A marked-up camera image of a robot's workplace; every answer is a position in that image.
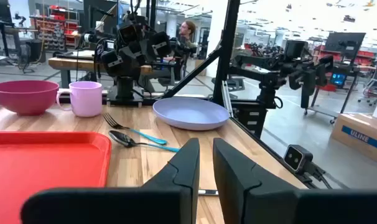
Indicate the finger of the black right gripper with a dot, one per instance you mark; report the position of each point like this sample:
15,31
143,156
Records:
112,62
160,43

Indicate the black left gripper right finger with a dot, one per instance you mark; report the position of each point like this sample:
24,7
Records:
269,202

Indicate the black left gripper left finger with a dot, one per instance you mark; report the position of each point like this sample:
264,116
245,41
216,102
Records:
163,202

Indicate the light pink plastic mug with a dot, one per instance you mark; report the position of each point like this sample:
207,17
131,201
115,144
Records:
86,99

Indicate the lavender plastic plate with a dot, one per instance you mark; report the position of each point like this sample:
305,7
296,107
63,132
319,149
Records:
191,113

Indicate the pink plastic bowl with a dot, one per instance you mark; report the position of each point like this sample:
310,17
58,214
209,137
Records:
23,98

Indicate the black background robot arm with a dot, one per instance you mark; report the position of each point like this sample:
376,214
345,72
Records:
269,68

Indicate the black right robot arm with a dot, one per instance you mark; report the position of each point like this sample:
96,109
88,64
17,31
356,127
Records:
126,88

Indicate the red plastic tray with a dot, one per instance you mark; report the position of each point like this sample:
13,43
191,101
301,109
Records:
45,174

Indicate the person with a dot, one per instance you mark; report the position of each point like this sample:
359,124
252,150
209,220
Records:
187,29

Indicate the wooden workbench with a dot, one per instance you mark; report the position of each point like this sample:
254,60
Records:
73,63

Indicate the red parts shelving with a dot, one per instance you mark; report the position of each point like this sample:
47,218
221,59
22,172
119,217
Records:
56,28

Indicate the cardboard box with blue label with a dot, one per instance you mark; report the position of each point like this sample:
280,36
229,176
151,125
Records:
359,137

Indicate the black monitor cart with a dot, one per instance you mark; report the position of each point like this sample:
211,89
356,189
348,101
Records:
347,99

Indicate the small blue screen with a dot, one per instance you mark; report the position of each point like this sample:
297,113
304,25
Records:
338,79

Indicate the black background monitor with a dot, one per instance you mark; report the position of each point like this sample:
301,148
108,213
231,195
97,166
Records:
345,43

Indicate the small black table-level camera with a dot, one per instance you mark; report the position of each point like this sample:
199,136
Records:
295,158

